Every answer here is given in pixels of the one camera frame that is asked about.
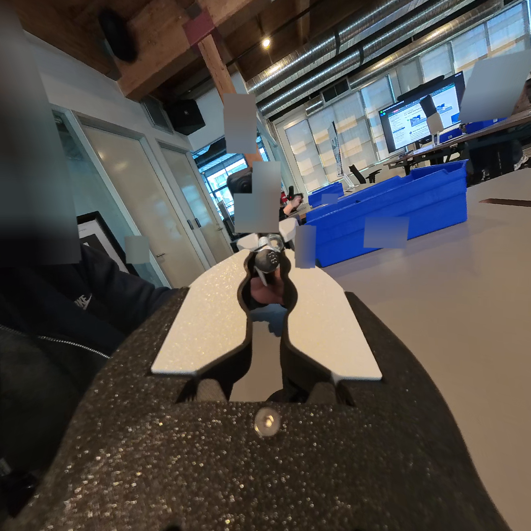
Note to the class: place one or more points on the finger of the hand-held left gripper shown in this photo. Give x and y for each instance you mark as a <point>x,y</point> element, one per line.
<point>248,242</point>
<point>288,230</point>

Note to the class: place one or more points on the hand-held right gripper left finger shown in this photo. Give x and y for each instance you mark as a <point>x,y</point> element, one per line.
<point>207,323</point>

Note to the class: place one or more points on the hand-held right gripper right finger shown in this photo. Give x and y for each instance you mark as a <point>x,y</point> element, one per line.
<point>332,327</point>

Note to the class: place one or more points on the silver hex nut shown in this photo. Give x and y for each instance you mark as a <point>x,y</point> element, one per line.
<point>276,240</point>

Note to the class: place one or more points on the silver hex bolt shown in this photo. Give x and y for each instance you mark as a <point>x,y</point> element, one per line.
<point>267,260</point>

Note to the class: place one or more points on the person's left forearm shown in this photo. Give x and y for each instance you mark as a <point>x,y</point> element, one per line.
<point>137,290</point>

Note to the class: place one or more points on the person's left hand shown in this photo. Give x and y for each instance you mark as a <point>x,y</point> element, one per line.
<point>265,294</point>

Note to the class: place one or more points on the blue plastic bin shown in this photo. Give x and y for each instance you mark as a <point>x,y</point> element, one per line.
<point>394,199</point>
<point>315,199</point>

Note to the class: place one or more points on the frosted glass door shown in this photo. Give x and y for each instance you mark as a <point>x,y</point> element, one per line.
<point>137,186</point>
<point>186,195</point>

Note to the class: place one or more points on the black office chair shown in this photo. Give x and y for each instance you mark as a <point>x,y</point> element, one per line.
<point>361,174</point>

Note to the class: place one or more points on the white desktop monitor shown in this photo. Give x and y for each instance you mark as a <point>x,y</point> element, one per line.
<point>335,145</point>

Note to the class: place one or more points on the wooden pillar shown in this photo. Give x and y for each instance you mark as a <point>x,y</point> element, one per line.
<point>215,66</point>

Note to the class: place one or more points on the large display screen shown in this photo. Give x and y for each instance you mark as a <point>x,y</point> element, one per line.
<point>415,120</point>

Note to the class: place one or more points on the person's dark jacket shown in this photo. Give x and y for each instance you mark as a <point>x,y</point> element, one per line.
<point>41,373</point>

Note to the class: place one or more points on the black round ceiling fixture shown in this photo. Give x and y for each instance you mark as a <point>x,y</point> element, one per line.
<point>118,37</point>

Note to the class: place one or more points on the black wall speaker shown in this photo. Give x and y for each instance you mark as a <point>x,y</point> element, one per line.
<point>184,116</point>

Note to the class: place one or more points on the black picture frame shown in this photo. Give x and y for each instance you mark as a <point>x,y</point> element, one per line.
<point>99,244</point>

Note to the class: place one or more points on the silver ventilation duct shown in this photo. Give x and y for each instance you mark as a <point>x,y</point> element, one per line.
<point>315,45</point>
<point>332,70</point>

